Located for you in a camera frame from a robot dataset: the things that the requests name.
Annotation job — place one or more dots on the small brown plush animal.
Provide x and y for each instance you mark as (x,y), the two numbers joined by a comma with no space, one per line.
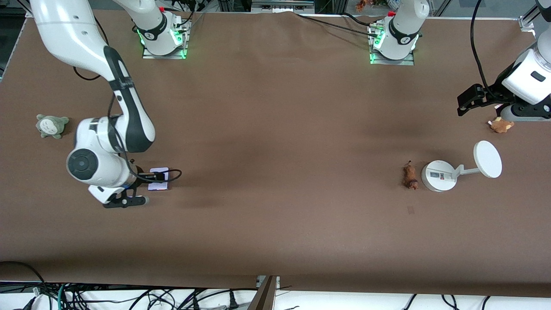
(501,125)

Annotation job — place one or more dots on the brown lion statue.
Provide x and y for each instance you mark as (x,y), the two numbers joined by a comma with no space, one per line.
(410,175)

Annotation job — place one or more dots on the metal frame rail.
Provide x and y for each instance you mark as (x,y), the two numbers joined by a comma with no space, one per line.
(282,6)

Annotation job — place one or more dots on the dark table support beam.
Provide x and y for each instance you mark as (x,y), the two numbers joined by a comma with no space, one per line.
(263,297)

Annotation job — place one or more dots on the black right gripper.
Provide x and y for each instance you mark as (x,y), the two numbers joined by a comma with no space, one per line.
(138,178)

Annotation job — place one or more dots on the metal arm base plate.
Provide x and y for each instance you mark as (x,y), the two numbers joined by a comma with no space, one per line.
(165,55)
(404,61)

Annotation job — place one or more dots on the grey plush toy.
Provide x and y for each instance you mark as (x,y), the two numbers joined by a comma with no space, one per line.
(51,125)

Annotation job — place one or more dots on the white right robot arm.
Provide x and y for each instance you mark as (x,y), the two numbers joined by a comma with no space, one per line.
(64,30)

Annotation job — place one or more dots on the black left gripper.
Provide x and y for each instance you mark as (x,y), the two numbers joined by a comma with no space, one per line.
(492,93)

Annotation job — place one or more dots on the white round phone stand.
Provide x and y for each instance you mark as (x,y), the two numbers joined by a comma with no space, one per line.
(439,175)

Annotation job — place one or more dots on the aluminium corner bracket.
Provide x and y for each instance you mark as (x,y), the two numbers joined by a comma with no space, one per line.
(527,23)

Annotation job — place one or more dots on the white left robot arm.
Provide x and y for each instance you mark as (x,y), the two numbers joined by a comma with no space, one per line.
(404,26)

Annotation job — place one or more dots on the small orange figurine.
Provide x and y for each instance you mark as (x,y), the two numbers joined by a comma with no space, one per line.
(360,5)

